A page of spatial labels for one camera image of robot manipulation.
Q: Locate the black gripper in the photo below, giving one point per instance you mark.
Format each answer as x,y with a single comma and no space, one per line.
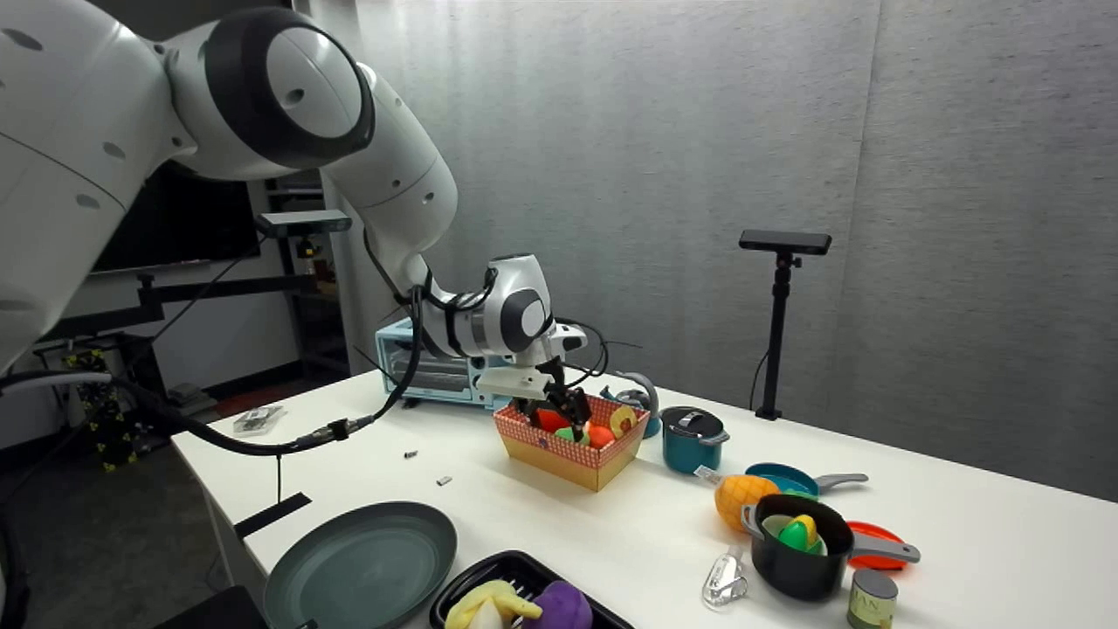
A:
552,389

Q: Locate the brown woven toy box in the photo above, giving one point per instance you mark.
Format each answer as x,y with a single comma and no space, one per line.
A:
561,456

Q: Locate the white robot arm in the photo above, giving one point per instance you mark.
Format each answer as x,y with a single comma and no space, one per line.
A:
92,116

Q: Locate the red toy tomato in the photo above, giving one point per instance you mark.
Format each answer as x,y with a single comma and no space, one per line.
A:
545,420

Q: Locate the green toy vegetable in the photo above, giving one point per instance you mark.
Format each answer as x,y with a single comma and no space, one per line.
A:
569,434

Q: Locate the orange red toy fruit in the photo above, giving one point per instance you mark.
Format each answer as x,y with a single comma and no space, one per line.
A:
598,434

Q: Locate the yellow toy fruit slice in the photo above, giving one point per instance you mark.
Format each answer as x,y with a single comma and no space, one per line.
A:
623,420

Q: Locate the teal toy kettle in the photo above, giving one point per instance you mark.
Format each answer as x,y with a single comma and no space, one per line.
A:
651,420

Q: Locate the teal toy pot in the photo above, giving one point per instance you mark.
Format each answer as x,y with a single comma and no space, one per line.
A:
689,446

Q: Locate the black rectangular tray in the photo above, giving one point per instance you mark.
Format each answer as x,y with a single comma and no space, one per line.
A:
511,566

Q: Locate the blue toy toaster oven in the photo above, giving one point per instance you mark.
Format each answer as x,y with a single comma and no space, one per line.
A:
405,351

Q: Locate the purple plush toy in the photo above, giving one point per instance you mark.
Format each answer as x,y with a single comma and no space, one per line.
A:
561,610

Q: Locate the yellow banana plush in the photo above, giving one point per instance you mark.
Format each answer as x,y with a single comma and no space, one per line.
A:
491,605

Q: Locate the orange plush toy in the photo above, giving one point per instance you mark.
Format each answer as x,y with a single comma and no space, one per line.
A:
740,502

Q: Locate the dark green round plate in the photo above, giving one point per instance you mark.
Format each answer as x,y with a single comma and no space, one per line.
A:
363,569

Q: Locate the green and yellow toy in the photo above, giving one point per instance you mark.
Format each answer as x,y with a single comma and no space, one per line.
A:
794,531

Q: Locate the black cooking pot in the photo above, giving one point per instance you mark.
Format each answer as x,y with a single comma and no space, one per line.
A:
798,574

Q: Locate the small silver clip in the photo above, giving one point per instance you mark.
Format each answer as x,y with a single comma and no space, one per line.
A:
258,418

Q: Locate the black flat strip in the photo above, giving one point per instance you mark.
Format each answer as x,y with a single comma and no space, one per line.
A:
273,516

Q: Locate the small metal can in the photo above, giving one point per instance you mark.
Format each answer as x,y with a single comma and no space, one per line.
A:
873,598

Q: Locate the black monitor screen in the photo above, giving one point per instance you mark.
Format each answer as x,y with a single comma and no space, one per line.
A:
187,222

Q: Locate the small green plant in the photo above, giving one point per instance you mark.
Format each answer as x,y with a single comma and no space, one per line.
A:
105,405

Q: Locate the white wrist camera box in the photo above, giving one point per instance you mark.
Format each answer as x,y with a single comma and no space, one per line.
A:
509,382

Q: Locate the black metal rack frame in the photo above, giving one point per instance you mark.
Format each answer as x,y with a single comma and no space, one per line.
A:
197,292

